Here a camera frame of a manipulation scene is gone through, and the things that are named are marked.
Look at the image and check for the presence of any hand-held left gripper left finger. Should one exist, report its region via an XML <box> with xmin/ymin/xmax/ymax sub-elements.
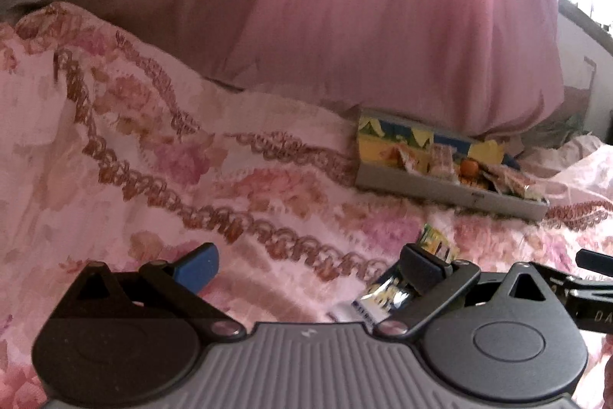
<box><xmin>62</xmin><ymin>243</ymin><xmax>243</xmax><ymax>341</ymax></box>

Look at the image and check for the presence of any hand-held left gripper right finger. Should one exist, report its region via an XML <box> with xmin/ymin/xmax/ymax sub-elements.
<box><xmin>374</xmin><ymin>243</ymin><xmax>564</xmax><ymax>339</ymax></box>

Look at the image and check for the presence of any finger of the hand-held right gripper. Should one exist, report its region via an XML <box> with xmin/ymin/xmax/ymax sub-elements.
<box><xmin>576</xmin><ymin>248</ymin><xmax>613</xmax><ymax>276</ymax></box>

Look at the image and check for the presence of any yellow green snack packet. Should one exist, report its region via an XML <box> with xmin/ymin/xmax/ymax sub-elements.
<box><xmin>330</xmin><ymin>224</ymin><xmax>457</xmax><ymax>324</ymax></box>

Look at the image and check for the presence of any grey box with cartoon lining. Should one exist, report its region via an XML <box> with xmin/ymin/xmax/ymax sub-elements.
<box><xmin>354</xmin><ymin>107</ymin><xmax>549</xmax><ymax>224</ymax></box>

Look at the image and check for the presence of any puffed rice cake packet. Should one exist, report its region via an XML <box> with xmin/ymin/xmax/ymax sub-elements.
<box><xmin>428</xmin><ymin>145</ymin><xmax>456</xmax><ymax>178</ymax></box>

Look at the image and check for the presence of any orange sausage packet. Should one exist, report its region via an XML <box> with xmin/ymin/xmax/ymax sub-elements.
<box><xmin>479</xmin><ymin>164</ymin><xmax>538</xmax><ymax>202</ymax></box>
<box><xmin>383</xmin><ymin>145</ymin><xmax>423</xmax><ymax>173</ymax></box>

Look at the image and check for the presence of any mandarin orange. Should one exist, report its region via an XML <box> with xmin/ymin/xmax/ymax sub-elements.
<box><xmin>457</xmin><ymin>157</ymin><xmax>482</xmax><ymax>180</ymax></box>

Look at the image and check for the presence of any floral pink bed sheet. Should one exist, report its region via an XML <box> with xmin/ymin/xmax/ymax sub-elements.
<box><xmin>0</xmin><ymin>2</ymin><xmax>613</xmax><ymax>409</ymax></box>

